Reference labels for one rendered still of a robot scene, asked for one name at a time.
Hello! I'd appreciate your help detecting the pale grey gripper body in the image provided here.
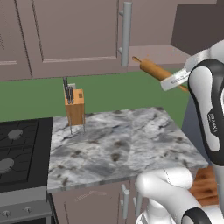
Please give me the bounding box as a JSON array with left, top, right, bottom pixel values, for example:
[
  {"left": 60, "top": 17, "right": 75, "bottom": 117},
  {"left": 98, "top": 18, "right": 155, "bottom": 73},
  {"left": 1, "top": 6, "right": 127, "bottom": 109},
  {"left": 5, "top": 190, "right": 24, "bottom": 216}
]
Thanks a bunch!
[{"left": 159, "top": 68, "right": 191, "bottom": 92}]

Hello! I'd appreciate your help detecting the wooden rolling pin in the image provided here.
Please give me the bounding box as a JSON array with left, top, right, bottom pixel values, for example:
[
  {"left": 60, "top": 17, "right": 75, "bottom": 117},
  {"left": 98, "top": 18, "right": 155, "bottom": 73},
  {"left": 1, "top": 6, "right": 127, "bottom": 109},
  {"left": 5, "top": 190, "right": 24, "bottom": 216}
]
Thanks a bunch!
[{"left": 131, "top": 55, "right": 191, "bottom": 93}]

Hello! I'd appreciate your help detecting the brown open cabinet door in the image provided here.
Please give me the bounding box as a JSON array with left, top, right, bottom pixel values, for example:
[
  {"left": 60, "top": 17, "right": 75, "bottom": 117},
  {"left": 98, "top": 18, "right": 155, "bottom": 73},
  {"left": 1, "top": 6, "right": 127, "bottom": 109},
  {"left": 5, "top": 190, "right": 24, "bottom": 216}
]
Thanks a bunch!
[{"left": 170, "top": 0, "right": 224, "bottom": 57}]

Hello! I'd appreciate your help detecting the wooden cutting board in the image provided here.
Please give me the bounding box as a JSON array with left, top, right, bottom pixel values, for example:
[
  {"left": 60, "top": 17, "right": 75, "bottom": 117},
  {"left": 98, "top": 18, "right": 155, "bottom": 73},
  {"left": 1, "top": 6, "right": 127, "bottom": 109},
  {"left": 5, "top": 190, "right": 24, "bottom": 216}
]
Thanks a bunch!
[{"left": 188, "top": 164, "right": 220, "bottom": 207}]

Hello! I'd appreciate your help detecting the brown base cabinet door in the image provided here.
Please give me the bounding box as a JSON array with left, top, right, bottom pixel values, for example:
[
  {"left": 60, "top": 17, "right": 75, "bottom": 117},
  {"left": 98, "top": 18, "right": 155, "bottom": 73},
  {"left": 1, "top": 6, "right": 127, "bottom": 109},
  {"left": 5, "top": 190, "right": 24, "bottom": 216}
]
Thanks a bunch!
[
  {"left": 51, "top": 179, "right": 131, "bottom": 224},
  {"left": 129, "top": 178, "right": 147, "bottom": 224}
]

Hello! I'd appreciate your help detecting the wooden knife block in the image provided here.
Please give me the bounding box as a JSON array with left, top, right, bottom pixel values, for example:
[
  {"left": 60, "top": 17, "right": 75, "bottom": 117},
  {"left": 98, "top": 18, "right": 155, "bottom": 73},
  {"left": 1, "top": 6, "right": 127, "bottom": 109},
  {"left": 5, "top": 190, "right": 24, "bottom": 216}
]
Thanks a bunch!
[{"left": 64, "top": 83, "right": 87, "bottom": 136}]

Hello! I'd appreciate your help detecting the black hob stove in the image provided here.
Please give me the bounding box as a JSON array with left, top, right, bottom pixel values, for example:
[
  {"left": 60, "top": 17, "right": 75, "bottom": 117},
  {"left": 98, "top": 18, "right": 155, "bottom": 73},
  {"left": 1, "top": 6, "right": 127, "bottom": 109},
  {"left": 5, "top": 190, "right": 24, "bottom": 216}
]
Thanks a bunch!
[{"left": 0, "top": 116, "right": 54, "bottom": 224}]

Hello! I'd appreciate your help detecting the brown wall cabinet carcass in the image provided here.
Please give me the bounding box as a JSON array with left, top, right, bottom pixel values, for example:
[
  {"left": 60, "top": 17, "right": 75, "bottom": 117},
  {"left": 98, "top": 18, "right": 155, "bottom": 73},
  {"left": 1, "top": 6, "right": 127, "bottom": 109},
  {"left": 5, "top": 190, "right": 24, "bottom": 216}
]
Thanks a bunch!
[{"left": 117, "top": 0, "right": 218, "bottom": 73}]

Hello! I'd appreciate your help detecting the grey bar cabinet handle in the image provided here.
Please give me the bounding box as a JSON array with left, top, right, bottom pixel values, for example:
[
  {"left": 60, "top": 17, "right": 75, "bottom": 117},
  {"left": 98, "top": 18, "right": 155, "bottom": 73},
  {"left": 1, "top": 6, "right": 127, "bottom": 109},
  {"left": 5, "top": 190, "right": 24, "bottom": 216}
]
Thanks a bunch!
[{"left": 117, "top": 1, "right": 133, "bottom": 68}]

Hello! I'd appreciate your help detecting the black handled knife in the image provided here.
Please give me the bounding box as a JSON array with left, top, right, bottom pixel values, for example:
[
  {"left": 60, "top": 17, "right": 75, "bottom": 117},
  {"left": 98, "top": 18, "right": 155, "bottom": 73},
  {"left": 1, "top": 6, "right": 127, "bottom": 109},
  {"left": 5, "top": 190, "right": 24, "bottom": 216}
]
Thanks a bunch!
[
  {"left": 67, "top": 86, "right": 74, "bottom": 105},
  {"left": 62, "top": 76, "right": 69, "bottom": 101}
]

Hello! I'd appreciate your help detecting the brown wall cabinet door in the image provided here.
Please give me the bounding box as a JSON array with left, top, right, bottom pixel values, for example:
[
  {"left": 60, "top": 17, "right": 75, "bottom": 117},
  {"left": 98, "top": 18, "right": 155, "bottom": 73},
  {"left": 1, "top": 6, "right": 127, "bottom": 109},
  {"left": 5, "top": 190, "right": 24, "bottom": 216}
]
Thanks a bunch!
[
  {"left": 0, "top": 0, "right": 32, "bottom": 82},
  {"left": 15, "top": 0, "right": 130, "bottom": 80}
]

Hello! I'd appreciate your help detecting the grey base cabinet handle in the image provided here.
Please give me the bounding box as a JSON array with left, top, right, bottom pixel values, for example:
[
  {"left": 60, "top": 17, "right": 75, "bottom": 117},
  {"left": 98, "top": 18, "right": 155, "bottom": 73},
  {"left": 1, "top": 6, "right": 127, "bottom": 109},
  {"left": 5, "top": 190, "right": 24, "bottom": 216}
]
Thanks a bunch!
[
  {"left": 132, "top": 191, "right": 144, "bottom": 217},
  {"left": 120, "top": 183, "right": 131, "bottom": 221}
]

